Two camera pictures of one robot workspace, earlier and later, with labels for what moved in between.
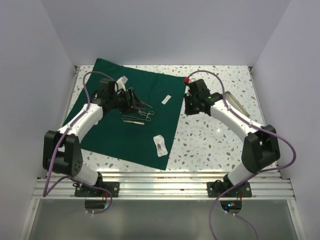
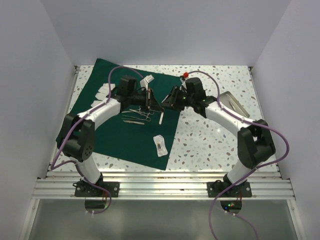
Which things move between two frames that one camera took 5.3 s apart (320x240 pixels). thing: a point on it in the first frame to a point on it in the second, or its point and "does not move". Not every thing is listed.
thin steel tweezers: x=129 y=118 does not move
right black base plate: x=216 y=189 does not move
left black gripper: x=132 y=103 to x=154 y=104
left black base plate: x=113 y=187 does not move
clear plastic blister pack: x=159 y=142 does not move
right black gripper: x=189 y=111 to x=172 y=101
